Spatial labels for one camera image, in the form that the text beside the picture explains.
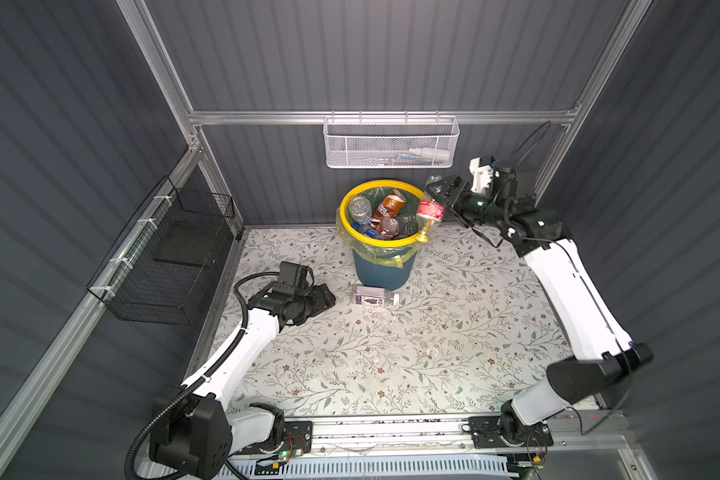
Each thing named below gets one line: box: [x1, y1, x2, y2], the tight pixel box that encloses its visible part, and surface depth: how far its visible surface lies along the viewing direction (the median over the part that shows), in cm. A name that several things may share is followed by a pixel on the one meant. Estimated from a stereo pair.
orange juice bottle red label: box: [380, 217, 399, 240], surface depth 90 cm
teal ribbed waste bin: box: [352, 250, 417, 292], surface depth 103 cm
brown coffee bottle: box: [373, 189, 407, 220], surface depth 91 cm
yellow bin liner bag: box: [335, 179, 437, 268], surface depth 85 cm
